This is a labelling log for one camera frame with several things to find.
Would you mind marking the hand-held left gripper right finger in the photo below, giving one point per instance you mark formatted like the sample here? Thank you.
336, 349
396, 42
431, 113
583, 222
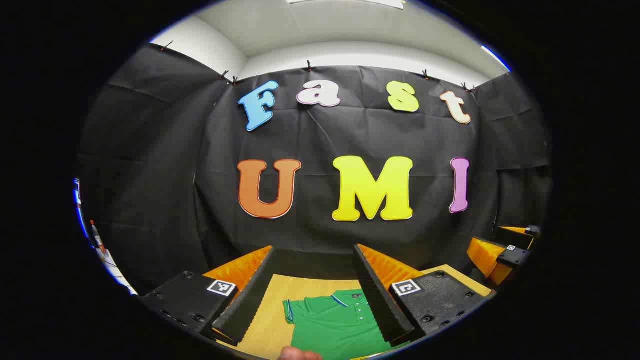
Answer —
380, 300

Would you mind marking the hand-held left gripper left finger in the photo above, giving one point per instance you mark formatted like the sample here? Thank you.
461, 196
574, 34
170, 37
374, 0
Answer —
250, 300

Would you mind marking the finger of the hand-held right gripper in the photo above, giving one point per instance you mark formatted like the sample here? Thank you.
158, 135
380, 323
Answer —
515, 237
487, 257

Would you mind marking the green T-shirt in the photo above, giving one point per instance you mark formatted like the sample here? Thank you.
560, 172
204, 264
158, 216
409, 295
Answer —
335, 325

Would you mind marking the black backdrop cloth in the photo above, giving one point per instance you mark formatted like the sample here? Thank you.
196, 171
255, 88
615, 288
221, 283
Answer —
200, 175

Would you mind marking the row of black cloth clips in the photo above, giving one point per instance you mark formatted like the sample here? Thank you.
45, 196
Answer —
309, 65

